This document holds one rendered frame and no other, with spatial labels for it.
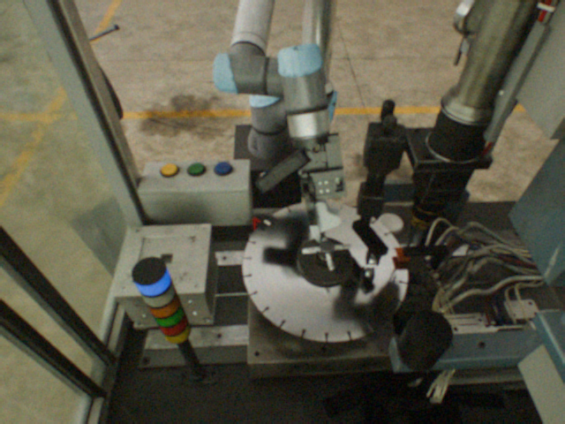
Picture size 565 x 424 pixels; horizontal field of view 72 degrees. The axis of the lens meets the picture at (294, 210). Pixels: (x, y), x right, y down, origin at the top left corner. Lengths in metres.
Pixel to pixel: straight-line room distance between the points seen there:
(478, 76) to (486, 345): 0.38
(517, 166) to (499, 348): 2.20
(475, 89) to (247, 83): 0.43
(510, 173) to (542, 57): 2.23
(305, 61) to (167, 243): 0.50
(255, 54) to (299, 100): 0.18
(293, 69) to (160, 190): 0.51
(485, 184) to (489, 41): 2.09
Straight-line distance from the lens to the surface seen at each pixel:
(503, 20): 0.51
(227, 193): 1.01
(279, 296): 0.74
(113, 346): 0.94
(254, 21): 0.87
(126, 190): 0.92
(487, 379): 0.93
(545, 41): 0.52
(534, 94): 0.52
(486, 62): 0.53
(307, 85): 0.68
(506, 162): 2.80
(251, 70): 0.79
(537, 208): 0.54
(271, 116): 1.21
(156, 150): 2.61
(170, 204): 1.06
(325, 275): 0.76
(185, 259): 0.87
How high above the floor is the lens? 1.60
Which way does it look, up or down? 49 degrees down
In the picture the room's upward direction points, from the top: 2 degrees clockwise
